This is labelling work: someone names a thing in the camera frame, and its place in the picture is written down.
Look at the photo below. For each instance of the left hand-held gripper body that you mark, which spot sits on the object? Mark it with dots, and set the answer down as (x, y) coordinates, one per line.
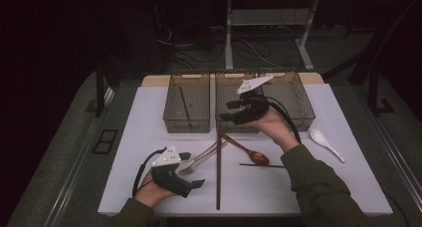
(170, 179)

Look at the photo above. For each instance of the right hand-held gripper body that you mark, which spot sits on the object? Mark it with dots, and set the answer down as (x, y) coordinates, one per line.
(252, 111)

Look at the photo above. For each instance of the brown translucent plastic bin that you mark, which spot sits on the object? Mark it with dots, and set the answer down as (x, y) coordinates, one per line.
(199, 101)
(225, 97)
(292, 94)

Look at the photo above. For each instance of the black chopstick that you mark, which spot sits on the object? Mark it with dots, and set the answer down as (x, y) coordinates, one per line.
(262, 165)
(185, 104)

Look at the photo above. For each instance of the brown wooden spoon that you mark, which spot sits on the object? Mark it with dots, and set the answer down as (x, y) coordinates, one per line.
(258, 158)

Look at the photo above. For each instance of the white ceramic spoon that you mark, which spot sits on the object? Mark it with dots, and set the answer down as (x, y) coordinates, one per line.
(318, 137)

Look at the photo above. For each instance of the person's left hand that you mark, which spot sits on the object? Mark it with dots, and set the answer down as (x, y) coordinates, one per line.
(151, 190)

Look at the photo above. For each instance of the person's right hand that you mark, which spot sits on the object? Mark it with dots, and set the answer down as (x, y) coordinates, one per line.
(275, 127)

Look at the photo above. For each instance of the black metal stand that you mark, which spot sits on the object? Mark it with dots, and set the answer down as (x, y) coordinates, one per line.
(373, 94)

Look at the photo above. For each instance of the white metal table frame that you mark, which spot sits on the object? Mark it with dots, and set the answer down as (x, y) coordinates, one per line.
(228, 38)

